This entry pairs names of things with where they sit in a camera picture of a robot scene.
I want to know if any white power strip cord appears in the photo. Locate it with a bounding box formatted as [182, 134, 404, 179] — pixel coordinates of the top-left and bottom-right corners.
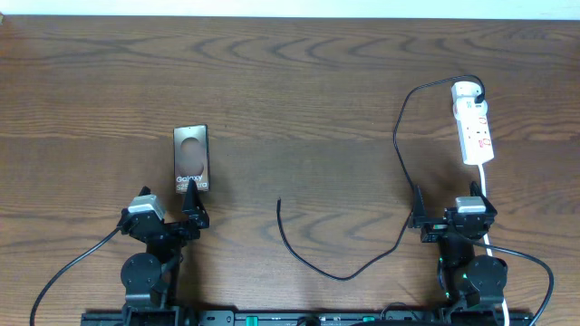
[477, 163, 511, 326]

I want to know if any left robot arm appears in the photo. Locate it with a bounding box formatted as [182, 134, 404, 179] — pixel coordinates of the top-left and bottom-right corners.
[118, 181, 209, 325]

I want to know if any white USB charger plug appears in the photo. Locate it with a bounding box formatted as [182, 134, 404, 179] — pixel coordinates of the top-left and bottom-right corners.
[451, 81, 485, 103]

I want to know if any black charger cable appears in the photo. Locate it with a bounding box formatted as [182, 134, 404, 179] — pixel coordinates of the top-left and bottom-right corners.
[275, 74, 487, 283]

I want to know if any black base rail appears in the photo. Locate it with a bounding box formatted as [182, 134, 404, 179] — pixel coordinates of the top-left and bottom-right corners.
[81, 309, 536, 326]

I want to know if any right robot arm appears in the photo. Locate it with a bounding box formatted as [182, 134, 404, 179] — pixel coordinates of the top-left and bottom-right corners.
[408, 182, 508, 324]

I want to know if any white power strip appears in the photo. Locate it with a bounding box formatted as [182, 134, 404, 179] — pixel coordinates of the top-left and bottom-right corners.
[453, 97, 494, 166]

